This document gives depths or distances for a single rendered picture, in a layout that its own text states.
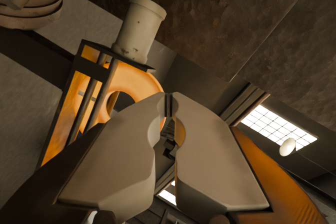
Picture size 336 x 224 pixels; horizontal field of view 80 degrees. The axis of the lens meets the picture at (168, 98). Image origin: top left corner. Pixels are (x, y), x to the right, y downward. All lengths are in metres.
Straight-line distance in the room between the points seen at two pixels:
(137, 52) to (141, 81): 0.04
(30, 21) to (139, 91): 0.20
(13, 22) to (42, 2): 0.05
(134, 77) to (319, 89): 0.45
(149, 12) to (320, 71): 0.41
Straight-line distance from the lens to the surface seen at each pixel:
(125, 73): 0.33
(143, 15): 0.32
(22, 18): 0.38
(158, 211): 4.22
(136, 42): 0.32
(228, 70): 0.51
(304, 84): 0.59
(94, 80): 0.32
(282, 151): 7.11
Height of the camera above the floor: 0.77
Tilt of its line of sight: 2 degrees down
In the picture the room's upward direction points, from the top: 121 degrees clockwise
